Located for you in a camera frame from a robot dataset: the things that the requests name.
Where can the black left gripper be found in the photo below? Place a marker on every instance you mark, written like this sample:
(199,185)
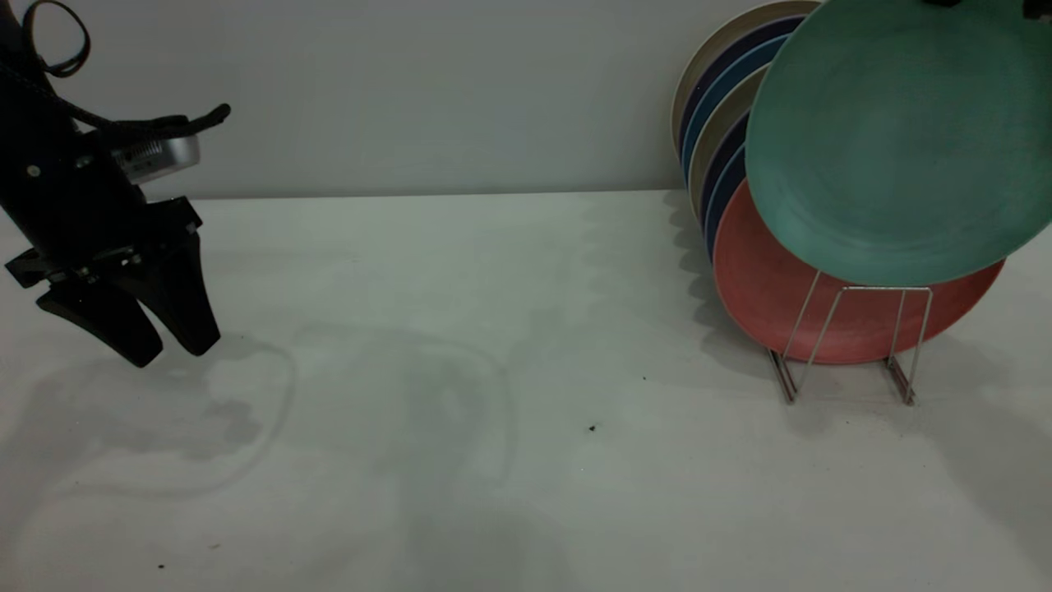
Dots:
(66,205)

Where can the green round plate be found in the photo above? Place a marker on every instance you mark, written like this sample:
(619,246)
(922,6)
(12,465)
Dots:
(904,140)

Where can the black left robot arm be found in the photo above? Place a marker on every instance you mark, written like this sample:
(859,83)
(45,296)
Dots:
(12,41)

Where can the dark purple round plate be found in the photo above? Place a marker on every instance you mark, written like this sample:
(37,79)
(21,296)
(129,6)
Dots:
(781,31)
(730,160)

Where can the blue round plate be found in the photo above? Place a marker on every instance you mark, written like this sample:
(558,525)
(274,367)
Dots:
(727,196)
(772,53)

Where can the beige round plate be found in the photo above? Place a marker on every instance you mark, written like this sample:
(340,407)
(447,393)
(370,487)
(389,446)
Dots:
(740,29)
(735,107)

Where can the pink round plate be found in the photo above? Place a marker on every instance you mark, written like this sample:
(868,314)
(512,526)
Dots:
(764,288)

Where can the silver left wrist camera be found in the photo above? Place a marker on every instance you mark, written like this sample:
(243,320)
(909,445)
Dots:
(164,156)

